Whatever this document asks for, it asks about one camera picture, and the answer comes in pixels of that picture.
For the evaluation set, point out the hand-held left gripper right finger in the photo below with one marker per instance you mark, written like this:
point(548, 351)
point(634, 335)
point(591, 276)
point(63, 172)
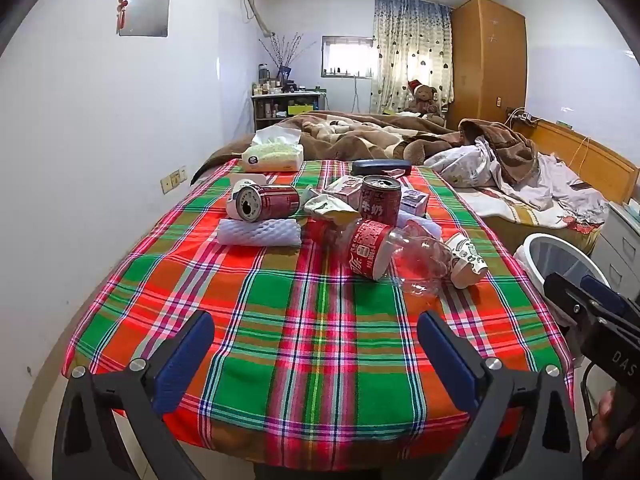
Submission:
point(445, 355)

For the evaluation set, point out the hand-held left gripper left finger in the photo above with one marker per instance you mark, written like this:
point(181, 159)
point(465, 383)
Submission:
point(185, 355)

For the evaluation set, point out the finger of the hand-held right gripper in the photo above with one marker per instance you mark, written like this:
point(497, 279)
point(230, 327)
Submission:
point(602, 290)
point(565, 292)

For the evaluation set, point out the white trash bin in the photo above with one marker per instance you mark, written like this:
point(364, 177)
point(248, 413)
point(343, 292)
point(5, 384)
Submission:
point(555, 255)

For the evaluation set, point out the patterned paper cup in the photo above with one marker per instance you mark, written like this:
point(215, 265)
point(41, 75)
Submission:
point(465, 260)

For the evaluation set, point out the clear bottle red label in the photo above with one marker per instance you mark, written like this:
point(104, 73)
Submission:
point(370, 247)

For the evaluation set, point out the white foam net sleeve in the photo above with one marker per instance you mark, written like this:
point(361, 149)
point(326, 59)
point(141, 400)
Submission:
point(260, 232)

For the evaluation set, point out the purple carton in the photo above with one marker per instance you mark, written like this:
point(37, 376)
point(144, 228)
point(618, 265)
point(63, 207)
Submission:
point(412, 202)

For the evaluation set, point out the red drink can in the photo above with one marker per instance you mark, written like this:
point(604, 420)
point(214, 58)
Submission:
point(275, 200)
point(380, 205)

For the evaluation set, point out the snack wrapper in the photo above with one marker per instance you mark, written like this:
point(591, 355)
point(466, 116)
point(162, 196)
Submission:
point(327, 207)

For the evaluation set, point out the pink white carton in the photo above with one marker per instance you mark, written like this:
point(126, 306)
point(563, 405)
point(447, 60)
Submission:
point(342, 190)

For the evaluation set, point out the person's right hand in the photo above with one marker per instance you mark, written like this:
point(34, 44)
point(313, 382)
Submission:
point(602, 420)

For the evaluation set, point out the grey drawer cabinet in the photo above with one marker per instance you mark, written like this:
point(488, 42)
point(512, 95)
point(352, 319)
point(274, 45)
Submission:
point(620, 255)

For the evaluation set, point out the floral bed sheet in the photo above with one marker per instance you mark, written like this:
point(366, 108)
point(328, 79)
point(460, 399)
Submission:
point(510, 210)

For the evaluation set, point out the lilac quilt cover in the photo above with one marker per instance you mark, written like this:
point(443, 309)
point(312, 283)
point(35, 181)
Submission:
point(555, 180)

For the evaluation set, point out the plaid tablecloth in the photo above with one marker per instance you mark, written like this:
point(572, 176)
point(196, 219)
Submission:
point(320, 360)

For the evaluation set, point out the wooden bed headboard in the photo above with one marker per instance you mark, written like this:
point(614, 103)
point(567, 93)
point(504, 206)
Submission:
point(590, 155)

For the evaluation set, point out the plain brown blanket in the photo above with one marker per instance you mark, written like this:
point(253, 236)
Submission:
point(505, 150)

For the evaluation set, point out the white printed pillow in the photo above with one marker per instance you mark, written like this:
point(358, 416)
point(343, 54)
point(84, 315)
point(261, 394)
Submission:
point(460, 162)

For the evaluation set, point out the power strip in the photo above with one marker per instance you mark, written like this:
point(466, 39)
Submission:
point(522, 116)

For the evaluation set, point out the black remote control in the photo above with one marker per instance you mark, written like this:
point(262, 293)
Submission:
point(380, 166)

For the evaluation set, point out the brown teddy bear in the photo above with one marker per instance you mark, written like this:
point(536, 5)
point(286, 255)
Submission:
point(424, 100)

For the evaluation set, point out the wooden wardrobe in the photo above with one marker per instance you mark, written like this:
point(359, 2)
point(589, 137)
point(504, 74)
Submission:
point(485, 60)

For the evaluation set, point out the brown patterned blanket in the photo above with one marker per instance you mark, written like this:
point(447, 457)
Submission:
point(340, 132)

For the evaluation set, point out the cluttered shelf unit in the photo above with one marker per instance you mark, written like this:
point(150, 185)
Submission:
point(285, 107)

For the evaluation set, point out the patterned curtain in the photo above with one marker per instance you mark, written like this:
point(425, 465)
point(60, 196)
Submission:
point(410, 45)

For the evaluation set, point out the small window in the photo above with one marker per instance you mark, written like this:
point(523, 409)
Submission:
point(347, 57)

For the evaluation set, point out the vase of dry branches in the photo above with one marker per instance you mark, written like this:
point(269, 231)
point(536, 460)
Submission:
point(285, 57)

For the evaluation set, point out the air conditioner pipe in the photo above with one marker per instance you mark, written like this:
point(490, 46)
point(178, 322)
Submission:
point(257, 15)

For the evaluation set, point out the red hanging ornament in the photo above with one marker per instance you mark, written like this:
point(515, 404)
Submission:
point(122, 10)

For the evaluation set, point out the beige wall socket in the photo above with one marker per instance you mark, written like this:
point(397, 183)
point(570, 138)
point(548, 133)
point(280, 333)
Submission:
point(179, 176)
point(166, 184)

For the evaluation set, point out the square wall mirror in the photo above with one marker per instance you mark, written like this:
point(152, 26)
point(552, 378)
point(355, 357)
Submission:
point(147, 7)

